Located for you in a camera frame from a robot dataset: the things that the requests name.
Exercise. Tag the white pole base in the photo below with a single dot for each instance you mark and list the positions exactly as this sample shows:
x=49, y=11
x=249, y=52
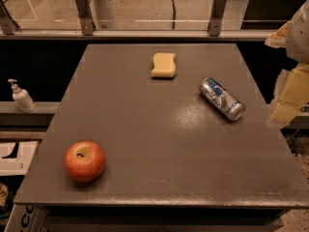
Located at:
x=104, y=14

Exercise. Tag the far left metal bracket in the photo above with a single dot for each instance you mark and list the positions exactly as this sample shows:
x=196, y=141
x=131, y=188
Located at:
x=7, y=24

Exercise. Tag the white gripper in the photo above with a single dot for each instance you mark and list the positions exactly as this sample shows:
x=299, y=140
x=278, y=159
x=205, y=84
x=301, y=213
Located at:
x=298, y=38

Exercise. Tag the silver blue soda can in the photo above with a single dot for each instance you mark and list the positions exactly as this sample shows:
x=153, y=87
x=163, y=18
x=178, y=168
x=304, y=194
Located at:
x=221, y=99

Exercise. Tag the white pump dispenser bottle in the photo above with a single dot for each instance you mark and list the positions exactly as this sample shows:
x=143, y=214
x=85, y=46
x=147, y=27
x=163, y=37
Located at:
x=22, y=97

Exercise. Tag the metal rail bracket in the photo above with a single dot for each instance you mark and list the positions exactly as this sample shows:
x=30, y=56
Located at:
x=217, y=12
x=85, y=17

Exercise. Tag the yellow sponge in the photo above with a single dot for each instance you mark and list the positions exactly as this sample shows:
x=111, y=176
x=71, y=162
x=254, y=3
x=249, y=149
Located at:
x=164, y=65

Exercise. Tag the left metal rail bracket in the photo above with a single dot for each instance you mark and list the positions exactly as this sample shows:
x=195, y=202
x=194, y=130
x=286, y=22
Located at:
x=85, y=17

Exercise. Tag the white printed box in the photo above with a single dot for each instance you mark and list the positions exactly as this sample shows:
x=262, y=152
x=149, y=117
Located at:
x=25, y=219

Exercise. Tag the red apple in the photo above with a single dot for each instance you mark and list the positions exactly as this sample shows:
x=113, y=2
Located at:
x=84, y=161

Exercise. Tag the right metal rail bracket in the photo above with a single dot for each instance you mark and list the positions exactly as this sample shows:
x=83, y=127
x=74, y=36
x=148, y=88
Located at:
x=217, y=12

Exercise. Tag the white cardboard box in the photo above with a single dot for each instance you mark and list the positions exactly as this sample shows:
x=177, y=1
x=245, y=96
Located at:
x=15, y=157

